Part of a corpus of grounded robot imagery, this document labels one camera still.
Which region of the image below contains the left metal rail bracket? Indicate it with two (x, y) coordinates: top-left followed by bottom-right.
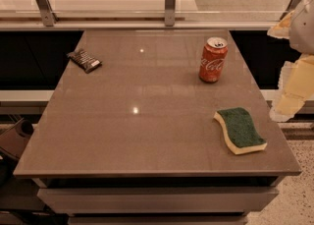
(35, 0), (57, 27)

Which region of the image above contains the grey drawer front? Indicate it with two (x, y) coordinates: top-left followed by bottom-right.
(37, 187), (278, 214)

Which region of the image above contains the middle metal rail bracket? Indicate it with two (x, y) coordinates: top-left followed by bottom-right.
(164, 0), (176, 27)

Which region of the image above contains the dark chair at left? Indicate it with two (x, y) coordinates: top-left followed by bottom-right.
(0, 119), (33, 185)

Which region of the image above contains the green and yellow sponge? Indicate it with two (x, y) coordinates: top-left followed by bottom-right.
(214, 107), (267, 155)

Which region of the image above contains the orange Coca-Cola can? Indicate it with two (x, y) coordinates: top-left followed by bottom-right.
(199, 37), (228, 83)

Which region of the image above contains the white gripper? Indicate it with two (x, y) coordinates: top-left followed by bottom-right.
(267, 0), (314, 122)

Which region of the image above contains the dark rxbar chocolate wrapper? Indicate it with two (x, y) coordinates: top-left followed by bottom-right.
(67, 49), (102, 74)

